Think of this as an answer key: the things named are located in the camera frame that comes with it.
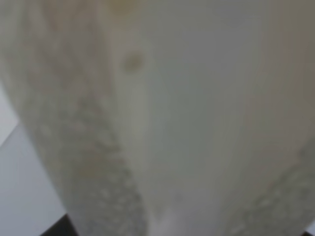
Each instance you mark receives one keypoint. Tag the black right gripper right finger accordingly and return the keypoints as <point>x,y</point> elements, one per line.
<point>308,233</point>

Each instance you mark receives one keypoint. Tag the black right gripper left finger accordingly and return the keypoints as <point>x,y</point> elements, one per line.
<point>63,227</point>

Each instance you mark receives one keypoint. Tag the clear bottle with pink label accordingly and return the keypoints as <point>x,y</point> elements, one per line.
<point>169,117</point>

